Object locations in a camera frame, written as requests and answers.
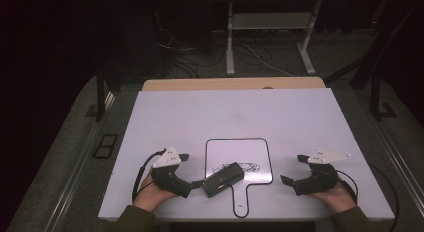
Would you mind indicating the black metal stand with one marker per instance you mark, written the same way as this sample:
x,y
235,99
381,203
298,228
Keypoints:
x,y
376,98
100,95

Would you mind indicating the wooden table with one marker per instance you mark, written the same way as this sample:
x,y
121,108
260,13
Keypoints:
x,y
233,83

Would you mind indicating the person's left hand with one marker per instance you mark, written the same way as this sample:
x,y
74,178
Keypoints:
x,y
150,197

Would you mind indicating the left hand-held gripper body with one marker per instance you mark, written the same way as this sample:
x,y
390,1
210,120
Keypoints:
x,y
166,178

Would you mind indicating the person's right hand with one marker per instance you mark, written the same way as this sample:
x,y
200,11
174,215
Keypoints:
x,y
336,198

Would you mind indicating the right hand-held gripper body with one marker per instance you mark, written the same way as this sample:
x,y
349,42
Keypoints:
x,y
318,182

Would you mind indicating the black floor frame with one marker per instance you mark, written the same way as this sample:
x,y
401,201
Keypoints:
x,y
105,146

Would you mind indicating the grey metal stand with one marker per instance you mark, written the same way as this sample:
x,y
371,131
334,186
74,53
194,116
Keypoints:
x,y
271,21

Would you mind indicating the black whiteboard eraser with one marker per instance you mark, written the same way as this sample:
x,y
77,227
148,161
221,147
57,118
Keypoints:
x,y
222,179

